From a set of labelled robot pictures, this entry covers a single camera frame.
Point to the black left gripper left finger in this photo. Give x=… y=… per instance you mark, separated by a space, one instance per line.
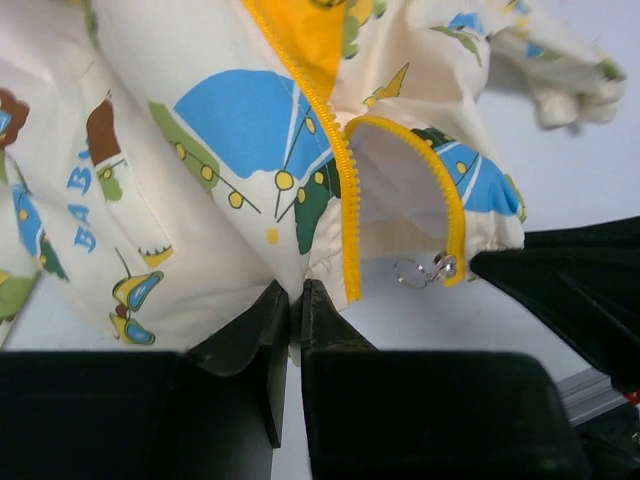
x=214 y=412

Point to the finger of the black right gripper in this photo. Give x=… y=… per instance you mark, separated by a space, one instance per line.
x=583 y=284

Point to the cream dinosaur print baby jacket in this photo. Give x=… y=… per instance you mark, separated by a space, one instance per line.
x=164 y=161

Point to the aluminium front table rail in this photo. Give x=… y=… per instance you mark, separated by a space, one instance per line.
x=587 y=395

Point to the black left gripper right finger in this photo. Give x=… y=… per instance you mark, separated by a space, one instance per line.
x=390 y=414

